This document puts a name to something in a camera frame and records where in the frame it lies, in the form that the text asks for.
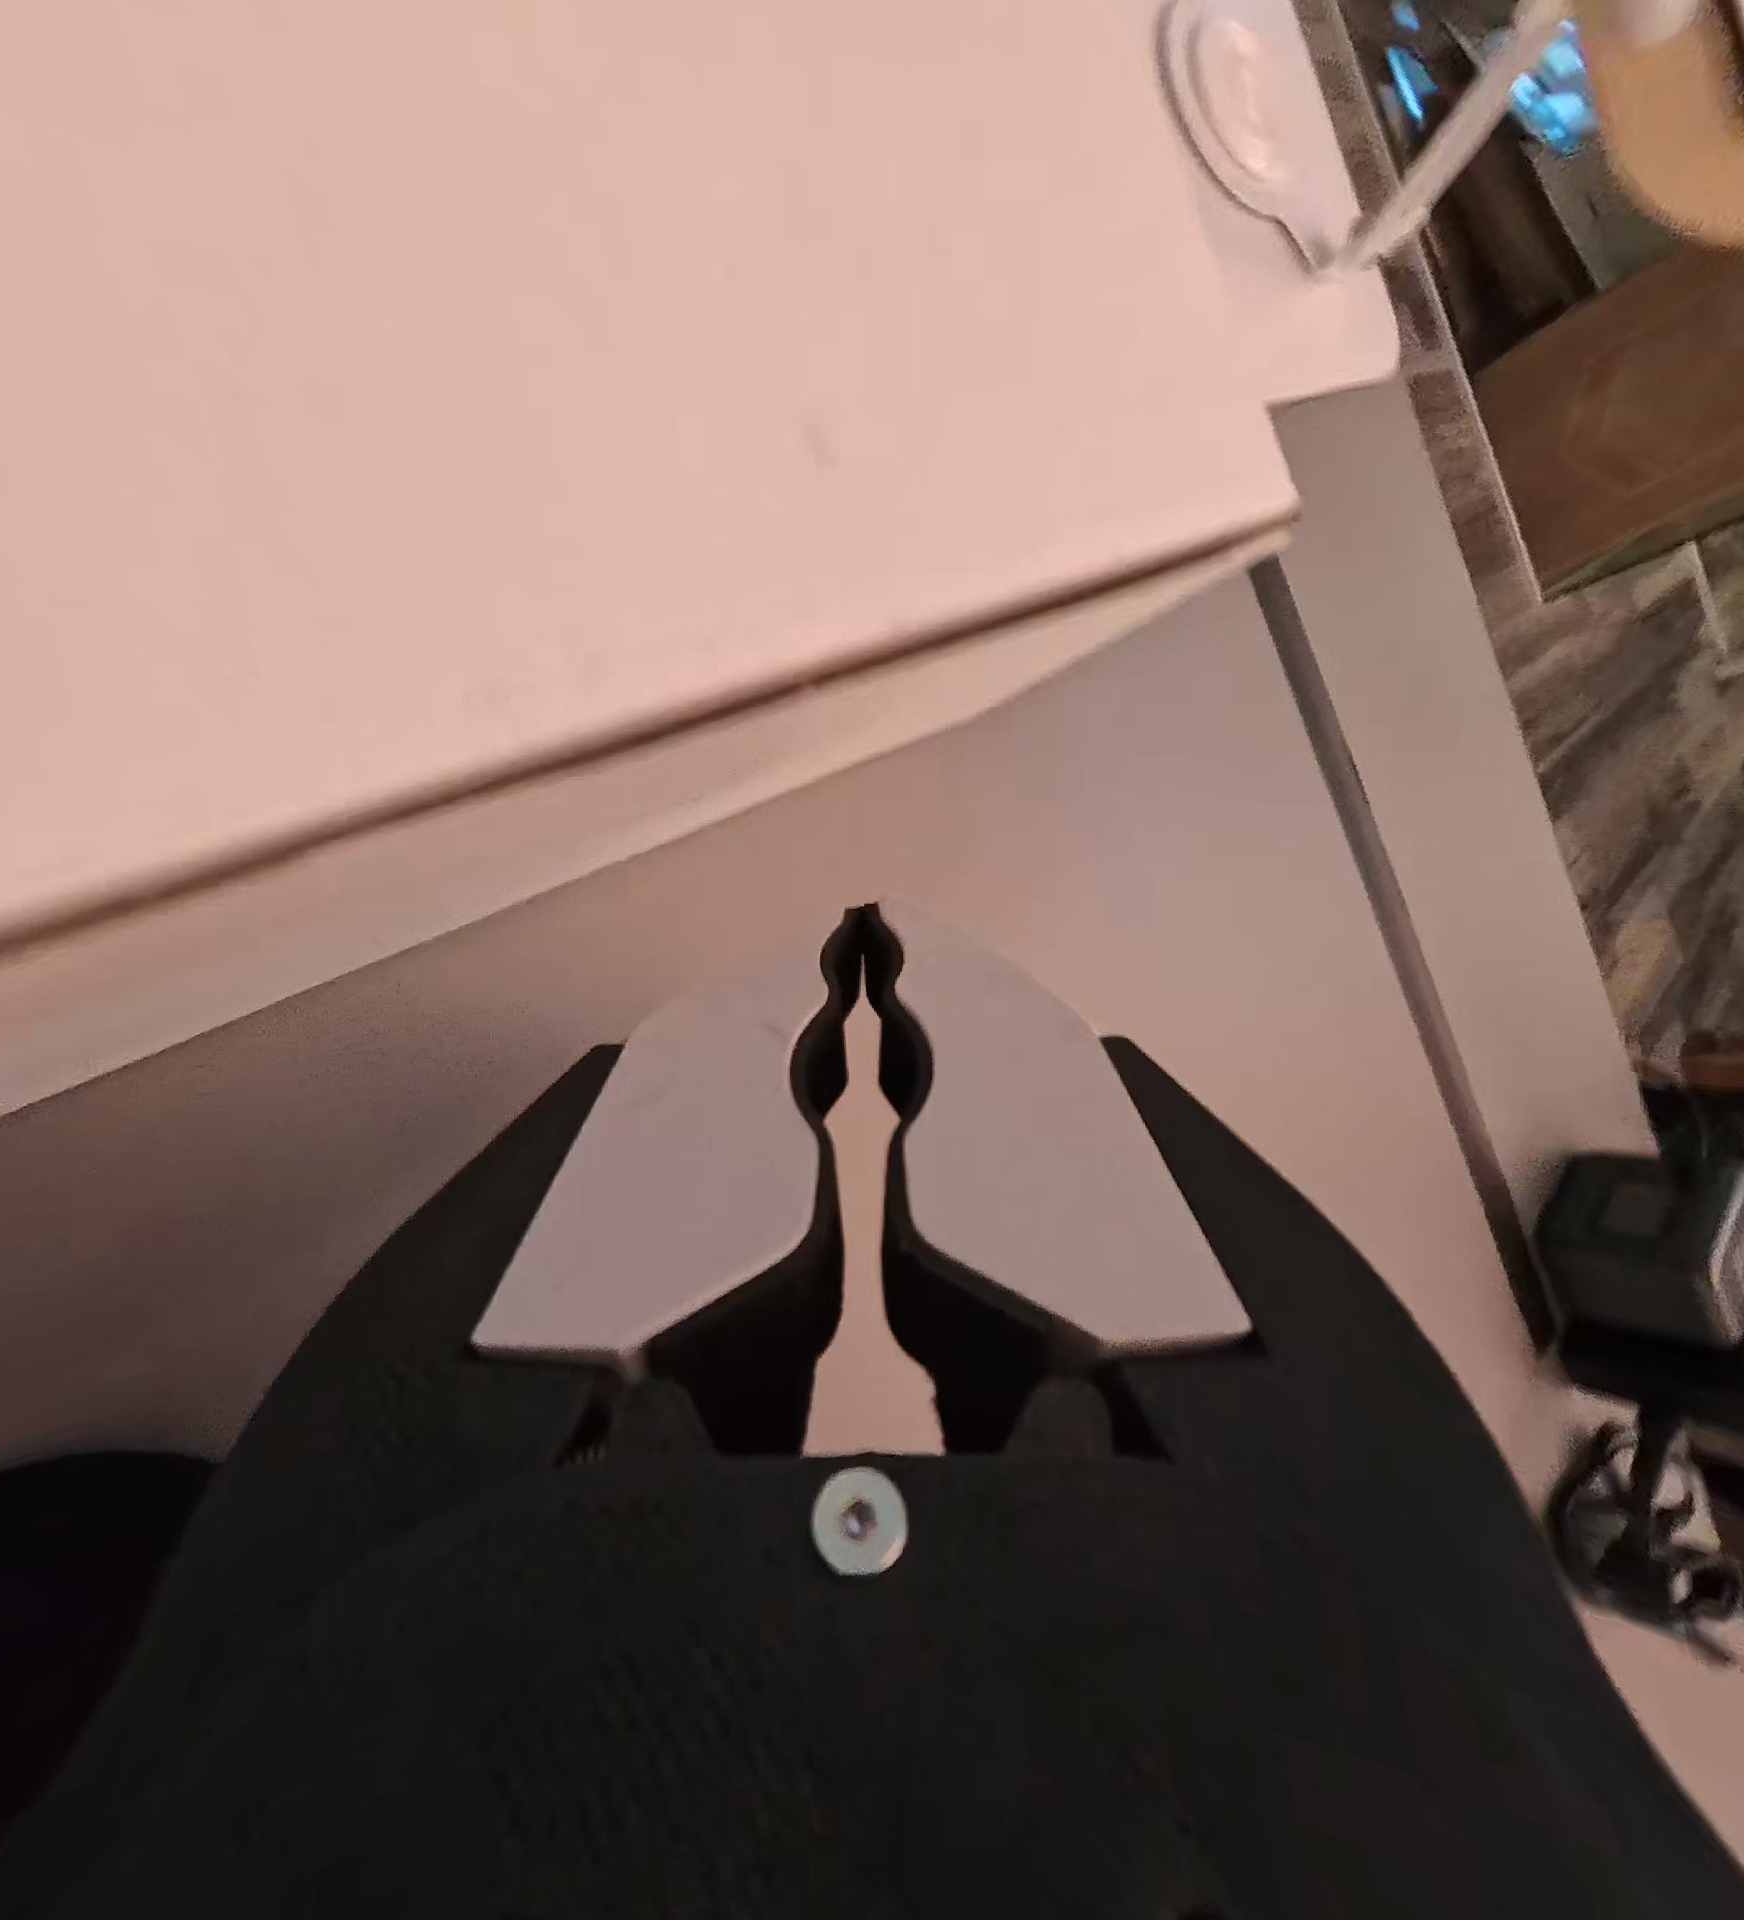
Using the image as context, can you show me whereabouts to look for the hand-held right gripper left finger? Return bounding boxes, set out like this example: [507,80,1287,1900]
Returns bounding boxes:
[471,899,874,1450]

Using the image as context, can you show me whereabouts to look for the brown cardboard box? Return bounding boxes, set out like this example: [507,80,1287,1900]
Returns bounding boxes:
[1478,246,1744,594]

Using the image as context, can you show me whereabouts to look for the black cable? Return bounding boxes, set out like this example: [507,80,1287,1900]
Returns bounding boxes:
[1547,1426,1744,1659]

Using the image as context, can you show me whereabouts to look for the white sign stand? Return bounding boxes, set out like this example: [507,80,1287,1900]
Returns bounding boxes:
[1158,0,1563,407]

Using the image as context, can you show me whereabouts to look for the wooden table with rounded corner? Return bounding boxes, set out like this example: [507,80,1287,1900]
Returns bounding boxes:
[1599,0,1744,249]

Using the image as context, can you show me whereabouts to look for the black camera on mount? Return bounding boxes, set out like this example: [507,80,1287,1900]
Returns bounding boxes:
[1538,1147,1744,1398]

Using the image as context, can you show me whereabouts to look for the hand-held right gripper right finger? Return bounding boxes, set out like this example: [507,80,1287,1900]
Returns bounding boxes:
[872,899,1253,1450]

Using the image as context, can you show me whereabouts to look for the white cardboard box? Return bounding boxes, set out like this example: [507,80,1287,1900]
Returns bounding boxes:
[0,0,1302,1134]

